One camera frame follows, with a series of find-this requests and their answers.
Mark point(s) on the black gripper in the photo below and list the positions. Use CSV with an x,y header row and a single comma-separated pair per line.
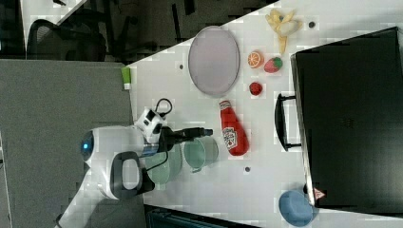
x,y
168,137

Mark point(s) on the red ketchup bottle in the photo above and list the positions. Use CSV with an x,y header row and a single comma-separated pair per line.
x,y
233,133

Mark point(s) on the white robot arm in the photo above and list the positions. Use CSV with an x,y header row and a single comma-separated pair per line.
x,y
113,155

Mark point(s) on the green plastic strainer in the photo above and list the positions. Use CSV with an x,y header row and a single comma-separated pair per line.
x,y
164,167

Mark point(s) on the green plastic cup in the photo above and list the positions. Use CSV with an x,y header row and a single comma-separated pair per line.
x,y
200,153

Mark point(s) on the small red toy fruit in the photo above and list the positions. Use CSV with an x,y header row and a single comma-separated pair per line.
x,y
255,88

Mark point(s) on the purple round plate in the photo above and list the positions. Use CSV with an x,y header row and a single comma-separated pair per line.
x,y
214,61

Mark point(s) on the toy orange slice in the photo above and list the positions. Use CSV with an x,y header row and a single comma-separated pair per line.
x,y
255,59

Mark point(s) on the toy strawberry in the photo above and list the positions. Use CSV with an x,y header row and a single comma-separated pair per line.
x,y
273,65

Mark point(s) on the blue plastic bowl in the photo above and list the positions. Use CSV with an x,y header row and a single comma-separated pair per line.
x,y
295,208

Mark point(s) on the black office chair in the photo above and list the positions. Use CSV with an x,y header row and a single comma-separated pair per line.
x,y
67,42

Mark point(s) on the peeled toy banana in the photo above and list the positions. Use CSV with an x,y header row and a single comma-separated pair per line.
x,y
283,25

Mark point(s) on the black toaster oven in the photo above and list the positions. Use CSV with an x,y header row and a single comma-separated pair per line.
x,y
349,98

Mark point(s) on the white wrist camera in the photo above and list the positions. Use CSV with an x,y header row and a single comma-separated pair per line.
x,y
151,123

